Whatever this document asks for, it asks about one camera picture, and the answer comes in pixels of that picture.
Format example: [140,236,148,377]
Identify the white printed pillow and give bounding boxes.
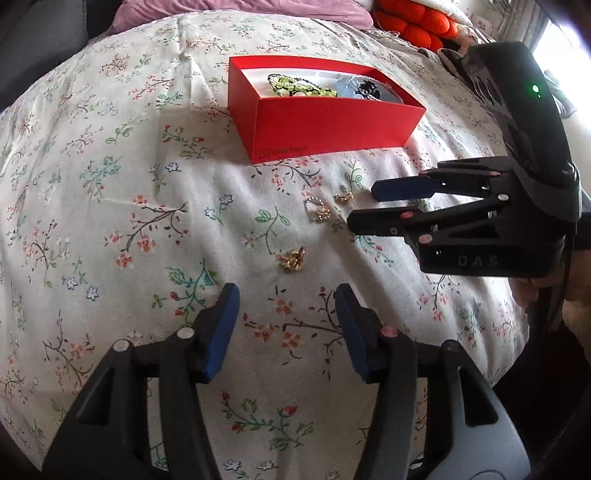
[442,0,478,29]

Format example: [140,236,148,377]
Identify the purple pillow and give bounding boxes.
[108,0,375,36]

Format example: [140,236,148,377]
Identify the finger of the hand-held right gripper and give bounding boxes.
[346,193,510,247]
[371,156,516,205]

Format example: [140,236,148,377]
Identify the green bead bracelet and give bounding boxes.
[267,72,339,99]

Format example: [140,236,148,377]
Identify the black charm bracelet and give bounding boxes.
[357,79,385,100]

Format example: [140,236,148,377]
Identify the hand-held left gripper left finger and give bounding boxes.
[41,282,241,480]

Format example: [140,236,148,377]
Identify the blue bead bracelet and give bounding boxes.
[332,77,371,99]

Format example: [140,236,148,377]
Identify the floral bedsheet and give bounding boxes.
[0,9,532,480]

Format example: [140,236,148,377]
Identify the gold flower earring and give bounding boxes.
[278,246,307,273]

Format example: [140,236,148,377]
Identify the grey sofa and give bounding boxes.
[0,0,126,112]

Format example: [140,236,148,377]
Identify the orange cushion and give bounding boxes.
[371,0,463,52]

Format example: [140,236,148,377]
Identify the red cardboard box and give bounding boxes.
[228,55,427,165]

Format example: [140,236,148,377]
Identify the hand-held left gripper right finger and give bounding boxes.
[333,282,505,480]

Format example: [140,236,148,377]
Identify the person's right hand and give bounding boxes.
[510,274,548,315]

